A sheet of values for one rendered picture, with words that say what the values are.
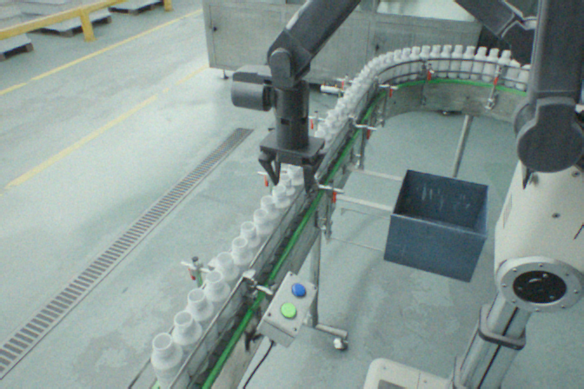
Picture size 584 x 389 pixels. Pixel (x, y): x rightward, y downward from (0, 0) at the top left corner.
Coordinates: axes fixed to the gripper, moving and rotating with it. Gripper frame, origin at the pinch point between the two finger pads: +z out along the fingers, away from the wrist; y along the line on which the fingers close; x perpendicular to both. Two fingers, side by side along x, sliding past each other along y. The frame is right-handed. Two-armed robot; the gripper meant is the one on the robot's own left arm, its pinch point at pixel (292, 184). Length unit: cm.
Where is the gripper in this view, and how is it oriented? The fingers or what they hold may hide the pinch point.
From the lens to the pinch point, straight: 78.9
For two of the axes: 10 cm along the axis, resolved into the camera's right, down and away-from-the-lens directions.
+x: 3.8, -5.5, 7.4
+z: 0.0, 8.0, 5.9
